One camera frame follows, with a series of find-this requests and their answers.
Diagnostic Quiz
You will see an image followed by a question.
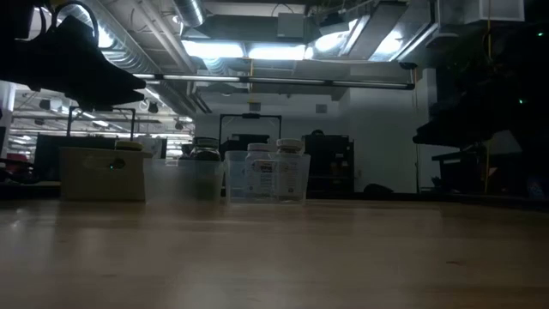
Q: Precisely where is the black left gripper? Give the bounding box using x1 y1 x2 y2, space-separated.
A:
0 0 148 108

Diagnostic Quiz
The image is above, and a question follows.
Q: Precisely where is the long hanging light bar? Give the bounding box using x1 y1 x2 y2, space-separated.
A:
131 73 416 91

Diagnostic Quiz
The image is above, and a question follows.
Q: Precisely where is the dark side table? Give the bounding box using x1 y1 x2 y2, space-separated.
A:
431 148 522 194

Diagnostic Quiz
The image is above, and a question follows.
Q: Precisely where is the rectangular ceiling light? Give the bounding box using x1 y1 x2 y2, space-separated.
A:
247 42 308 61
182 39 245 59

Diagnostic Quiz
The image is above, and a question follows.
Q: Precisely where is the white-lid spice jar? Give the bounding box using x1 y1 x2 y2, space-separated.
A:
244 142 276 201
274 137 305 202

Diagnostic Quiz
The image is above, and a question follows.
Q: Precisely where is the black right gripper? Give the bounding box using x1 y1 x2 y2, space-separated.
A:
412 21 549 149

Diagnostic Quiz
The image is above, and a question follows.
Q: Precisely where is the round silver air duct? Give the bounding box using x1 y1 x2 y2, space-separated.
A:
173 0 207 29

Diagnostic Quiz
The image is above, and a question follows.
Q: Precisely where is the black metal stand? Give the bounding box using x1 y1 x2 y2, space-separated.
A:
66 106 137 141

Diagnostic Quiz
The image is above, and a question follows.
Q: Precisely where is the grey opaque plastic bin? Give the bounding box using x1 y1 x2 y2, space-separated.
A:
58 147 148 203

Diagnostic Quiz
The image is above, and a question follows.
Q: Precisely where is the black lump on floor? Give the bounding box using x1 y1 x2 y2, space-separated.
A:
362 183 395 195

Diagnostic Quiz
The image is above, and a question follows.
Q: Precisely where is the clear plastic bin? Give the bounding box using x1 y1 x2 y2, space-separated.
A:
223 149 311 205
143 157 227 203

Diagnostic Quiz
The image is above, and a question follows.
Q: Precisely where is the grey ceiling box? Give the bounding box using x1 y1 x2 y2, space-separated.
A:
276 12 306 39

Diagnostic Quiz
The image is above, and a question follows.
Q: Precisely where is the black shelf unit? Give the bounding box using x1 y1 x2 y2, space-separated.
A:
302 134 356 199

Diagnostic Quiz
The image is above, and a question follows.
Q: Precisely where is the yellow-lid brown spice jar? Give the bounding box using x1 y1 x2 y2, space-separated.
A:
114 140 146 152

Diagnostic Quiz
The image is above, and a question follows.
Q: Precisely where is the black tubular cart frame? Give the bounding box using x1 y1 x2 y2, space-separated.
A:
218 112 283 149

